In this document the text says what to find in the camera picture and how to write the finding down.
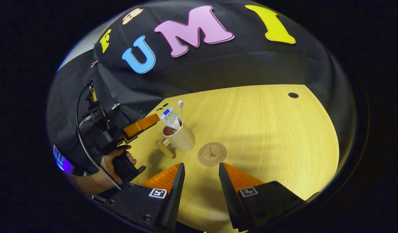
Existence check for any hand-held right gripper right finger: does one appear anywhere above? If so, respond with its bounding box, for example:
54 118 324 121
218 162 309 232

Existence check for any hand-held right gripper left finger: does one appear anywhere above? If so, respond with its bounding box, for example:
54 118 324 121
102 162 186 232

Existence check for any white toothpaste tube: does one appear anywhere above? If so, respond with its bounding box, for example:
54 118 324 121
159 106 182 131

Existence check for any beige cup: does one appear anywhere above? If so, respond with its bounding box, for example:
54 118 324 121
155 121 196 159

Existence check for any round brown coaster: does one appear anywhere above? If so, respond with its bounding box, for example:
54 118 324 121
198 142 227 167

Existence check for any wooden desktop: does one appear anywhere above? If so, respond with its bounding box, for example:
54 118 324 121
121 84 340 233

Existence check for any glowing purple screen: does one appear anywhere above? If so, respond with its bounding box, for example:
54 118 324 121
53 144 74 174

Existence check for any black backdrop cloth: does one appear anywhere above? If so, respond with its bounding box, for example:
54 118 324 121
47 0 356 172

